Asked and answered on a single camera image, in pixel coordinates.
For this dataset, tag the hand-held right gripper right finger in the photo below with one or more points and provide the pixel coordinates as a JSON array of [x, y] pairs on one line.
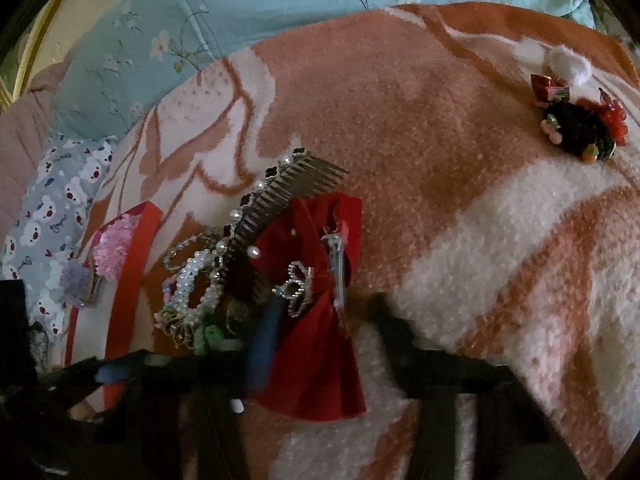
[[400, 340]]

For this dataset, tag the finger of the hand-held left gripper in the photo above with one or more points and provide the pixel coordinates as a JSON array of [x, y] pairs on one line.
[[111, 375]]

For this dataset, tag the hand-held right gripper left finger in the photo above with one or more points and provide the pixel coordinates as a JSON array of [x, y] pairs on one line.
[[264, 345]]

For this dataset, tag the red velvet bow hair clip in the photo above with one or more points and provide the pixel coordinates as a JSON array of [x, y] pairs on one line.
[[310, 360]]

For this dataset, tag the red jewelry box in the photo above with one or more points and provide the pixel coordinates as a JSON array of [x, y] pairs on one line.
[[135, 270]]

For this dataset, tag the purple sequin scrunchie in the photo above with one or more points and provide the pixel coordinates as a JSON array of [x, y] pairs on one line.
[[75, 277]]

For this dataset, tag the pink sequin scrunchie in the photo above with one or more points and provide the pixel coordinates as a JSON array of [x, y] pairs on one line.
[[115, 250]]

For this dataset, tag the bear print pillow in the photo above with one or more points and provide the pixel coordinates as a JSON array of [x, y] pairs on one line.
[[55, 210]]

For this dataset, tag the dark hair comb with pearls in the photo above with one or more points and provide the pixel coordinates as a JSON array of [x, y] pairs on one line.
[[270, 210]]

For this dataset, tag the pink quilt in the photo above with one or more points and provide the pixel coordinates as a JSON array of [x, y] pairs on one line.
[[25, 135]]

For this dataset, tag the orange and white blanket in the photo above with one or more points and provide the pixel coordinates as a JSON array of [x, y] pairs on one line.
[[425, 135]]

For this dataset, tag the black scrunchie with fruit charms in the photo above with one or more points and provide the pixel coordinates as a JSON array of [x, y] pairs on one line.
[[575, 120]]

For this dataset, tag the small red bow clip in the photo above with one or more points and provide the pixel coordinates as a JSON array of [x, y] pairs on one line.
[[547, 89]]

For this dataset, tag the red bead hair ornament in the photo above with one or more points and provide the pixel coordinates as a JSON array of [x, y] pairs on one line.
[[614, 115]]

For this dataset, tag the white pompom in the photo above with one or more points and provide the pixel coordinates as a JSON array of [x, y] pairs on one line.
[[570, 65]]

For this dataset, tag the teal floral bedsheet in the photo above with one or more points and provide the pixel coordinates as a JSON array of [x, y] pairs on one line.
[[250, 0]]

